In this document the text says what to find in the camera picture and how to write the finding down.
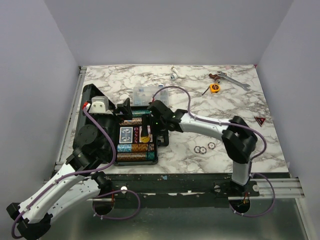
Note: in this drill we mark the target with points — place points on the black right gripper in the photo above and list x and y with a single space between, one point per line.
147 119

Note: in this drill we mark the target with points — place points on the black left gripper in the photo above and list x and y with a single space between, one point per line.
126 109

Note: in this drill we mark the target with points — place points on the red playing card deck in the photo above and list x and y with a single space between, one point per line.
150 134

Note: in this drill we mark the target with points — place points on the black poker set case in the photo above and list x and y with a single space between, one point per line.
96 144

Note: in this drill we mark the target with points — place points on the yellow dealer button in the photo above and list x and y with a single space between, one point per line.
145 139

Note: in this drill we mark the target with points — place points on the blue playing card deck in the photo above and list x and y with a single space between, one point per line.
126 135

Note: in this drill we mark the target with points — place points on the red triangular dealer chip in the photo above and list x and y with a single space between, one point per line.
260 120

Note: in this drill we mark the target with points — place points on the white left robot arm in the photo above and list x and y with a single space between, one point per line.
32 218

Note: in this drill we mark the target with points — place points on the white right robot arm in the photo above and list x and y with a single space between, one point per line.
238 139

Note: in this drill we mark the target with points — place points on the green poker chip row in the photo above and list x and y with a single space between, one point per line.
139 113

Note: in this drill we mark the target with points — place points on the orange poker chip row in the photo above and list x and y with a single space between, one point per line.
137 121

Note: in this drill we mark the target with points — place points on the red dice column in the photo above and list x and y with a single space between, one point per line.
136 131

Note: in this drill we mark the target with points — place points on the clear plastic organizer box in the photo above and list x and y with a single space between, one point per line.
143 95

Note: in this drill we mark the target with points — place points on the lower poker chip rows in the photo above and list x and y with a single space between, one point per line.
138 152

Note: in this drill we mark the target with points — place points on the white poker chip pair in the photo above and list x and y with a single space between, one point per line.
200 150

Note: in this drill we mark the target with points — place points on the white single poker chip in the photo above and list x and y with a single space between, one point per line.
211 145

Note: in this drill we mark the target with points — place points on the yellow tape measure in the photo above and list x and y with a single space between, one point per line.
214 88

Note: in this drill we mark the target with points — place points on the silver open-end wrench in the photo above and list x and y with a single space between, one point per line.
244 86

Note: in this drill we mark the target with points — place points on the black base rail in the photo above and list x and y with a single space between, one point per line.
174 190

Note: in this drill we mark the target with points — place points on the brown handled tool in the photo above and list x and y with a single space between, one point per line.
216 78

